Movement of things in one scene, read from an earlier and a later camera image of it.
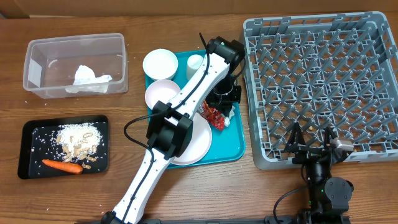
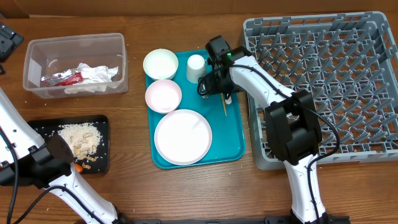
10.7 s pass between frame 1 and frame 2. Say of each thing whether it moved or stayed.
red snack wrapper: moved
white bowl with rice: stayed
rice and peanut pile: stayed
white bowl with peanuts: stayed
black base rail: stayed
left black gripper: moved
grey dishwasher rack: stayed
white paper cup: stayed
